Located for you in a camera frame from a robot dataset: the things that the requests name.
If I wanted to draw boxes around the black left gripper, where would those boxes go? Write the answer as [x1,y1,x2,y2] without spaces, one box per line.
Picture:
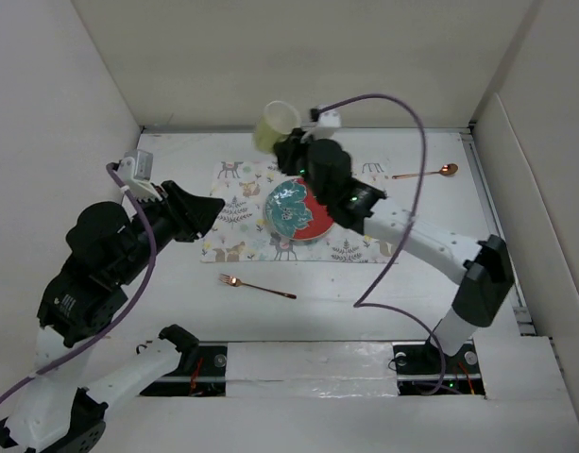
[117,177,227,281]

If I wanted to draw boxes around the yellow translucent mug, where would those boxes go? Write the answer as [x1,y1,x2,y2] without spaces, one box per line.
[252,100,301,154]

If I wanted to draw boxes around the patterned animal print cloth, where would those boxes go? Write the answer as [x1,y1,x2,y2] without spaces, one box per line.
[201,159,394,263]

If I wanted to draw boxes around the red and teal plate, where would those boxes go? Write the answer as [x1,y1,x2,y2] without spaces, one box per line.
[263,178,334,243]

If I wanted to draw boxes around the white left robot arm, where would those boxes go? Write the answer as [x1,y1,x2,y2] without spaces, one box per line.
[0,180,225,452]

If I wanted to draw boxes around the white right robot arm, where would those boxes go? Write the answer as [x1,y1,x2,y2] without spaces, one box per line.
[273,129,514,372]

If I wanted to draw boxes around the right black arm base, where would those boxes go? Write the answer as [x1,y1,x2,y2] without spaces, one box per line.
[388,340,485,396]

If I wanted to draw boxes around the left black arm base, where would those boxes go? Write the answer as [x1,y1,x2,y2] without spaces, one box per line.
[140,343,228,397]

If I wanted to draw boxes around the copper fork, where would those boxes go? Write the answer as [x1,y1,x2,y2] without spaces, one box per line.
[218,274,297,300]

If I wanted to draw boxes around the copper spoon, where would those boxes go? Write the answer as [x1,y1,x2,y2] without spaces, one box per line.
[392,163,459,180]

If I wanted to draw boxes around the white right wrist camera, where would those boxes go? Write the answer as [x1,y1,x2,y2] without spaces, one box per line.
[301,106,342,143]

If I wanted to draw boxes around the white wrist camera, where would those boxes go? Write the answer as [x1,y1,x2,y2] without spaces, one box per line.
[116,149,162,202]
[301,106,342,143]

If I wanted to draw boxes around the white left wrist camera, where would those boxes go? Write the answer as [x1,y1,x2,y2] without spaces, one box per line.
[116,149,162,202]

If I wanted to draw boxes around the metal table edge rail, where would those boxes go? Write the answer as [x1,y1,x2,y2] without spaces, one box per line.
[142,124,476,134]

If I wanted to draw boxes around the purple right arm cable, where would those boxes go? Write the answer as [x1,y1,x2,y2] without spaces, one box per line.
[316,93,455,395]

